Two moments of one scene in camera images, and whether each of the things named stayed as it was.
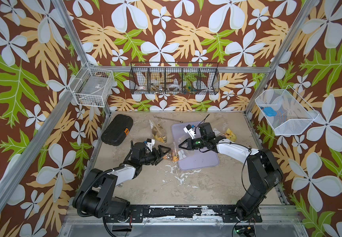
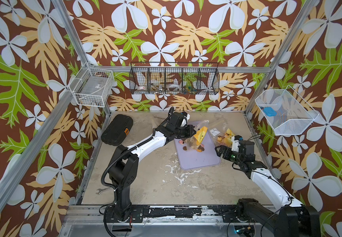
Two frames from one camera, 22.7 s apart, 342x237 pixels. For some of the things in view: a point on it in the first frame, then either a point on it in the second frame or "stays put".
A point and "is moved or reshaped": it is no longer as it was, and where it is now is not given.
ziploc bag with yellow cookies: (173, 155) is moved or reshaped
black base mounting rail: (132, 213) stays put
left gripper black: (160, 153) → (189, 134)
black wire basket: (174, 78) stays put
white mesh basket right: (286, 112) stays put
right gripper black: (189, 142) → (228, 150)
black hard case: (117, 130) stays put
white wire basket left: (91, 86) stays put
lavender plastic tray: (193, 158) stays put
